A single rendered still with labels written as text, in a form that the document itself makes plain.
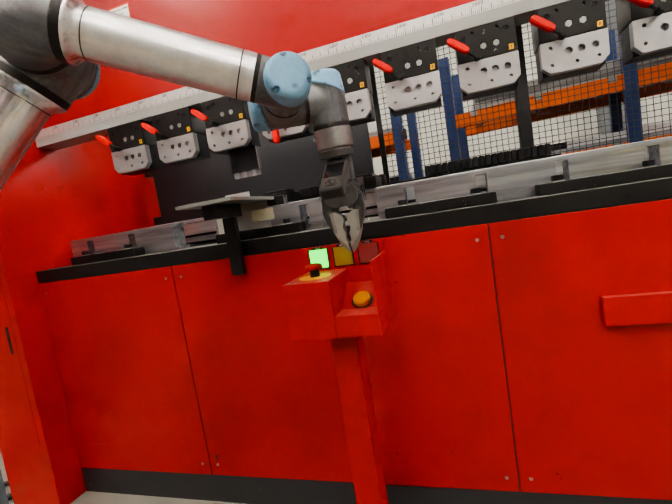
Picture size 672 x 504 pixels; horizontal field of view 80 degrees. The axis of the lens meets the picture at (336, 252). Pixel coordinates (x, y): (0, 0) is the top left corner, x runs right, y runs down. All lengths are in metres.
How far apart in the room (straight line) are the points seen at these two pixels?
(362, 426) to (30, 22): 0.91
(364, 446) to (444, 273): 0.47
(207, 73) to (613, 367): 1.09
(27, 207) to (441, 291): 1.50
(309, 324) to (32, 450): 1.36
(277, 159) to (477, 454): 1.39
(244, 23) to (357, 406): 1.15
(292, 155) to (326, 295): 1.15
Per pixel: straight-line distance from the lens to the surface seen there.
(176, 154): 1.50
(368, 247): 0.93
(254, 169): 1.38
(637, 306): 1.16
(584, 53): 1.26
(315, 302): 0.83
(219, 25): 1.49
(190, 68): 0.69
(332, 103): 0.82
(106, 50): 0.72
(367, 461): 1.01
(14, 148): 0.88
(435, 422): 1.24
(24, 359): 1.82
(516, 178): 1.20
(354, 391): 0.93
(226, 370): 1.39
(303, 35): 1.35
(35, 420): 1.89
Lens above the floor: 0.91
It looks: 5 degrees down
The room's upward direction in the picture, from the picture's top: 9 degrees counter-clockwise
